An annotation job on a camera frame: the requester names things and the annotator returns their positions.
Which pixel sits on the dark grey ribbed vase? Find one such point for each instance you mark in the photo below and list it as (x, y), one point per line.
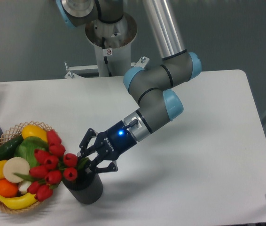
(87, 188)

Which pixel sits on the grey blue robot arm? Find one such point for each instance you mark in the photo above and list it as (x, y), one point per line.
(151, 89)

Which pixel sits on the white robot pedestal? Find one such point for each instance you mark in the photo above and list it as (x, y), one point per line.
(112, 44)

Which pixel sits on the white metal frame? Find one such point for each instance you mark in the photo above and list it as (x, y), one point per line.
(76, 71)

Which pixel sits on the woven wicker basket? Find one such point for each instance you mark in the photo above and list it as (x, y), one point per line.
(8, 135)

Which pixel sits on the green cucumber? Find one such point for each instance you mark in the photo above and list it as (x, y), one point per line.
(8, 149)

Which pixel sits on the yellow banana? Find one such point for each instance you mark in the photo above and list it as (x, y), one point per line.
(18, 203)

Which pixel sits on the orange fruit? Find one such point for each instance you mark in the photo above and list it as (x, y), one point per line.
(8, 189)

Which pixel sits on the green lettuce leaf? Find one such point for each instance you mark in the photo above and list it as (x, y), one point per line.
(26, 149)

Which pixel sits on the red tulip bouquet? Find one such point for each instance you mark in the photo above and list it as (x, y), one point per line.
(54, 166)

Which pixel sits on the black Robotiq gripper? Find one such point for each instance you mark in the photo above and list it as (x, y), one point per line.
(109, 145)

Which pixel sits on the beige round disc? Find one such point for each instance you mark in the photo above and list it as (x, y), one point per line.
(15, 165)

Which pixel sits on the yellow squash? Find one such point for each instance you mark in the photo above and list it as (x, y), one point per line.
(34, 131)

